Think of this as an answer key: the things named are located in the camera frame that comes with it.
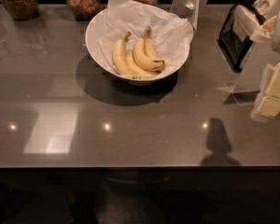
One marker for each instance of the yellow banana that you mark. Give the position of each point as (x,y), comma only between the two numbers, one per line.
(144,53)
(124,63)

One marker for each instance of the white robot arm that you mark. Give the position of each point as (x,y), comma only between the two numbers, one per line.
(275,42)

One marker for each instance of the white ceramic bowl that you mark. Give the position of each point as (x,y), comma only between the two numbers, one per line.
(94,31)

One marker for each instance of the white paper liner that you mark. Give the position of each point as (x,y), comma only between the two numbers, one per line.
(171,35)

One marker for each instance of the clear acrylic sign stand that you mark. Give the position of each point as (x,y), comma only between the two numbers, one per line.
(188,9)

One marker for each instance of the middle glass jar of nuts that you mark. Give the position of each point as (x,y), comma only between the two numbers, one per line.
(83,10)

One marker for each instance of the left glass jar of grains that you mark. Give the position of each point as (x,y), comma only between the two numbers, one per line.
(21,10)

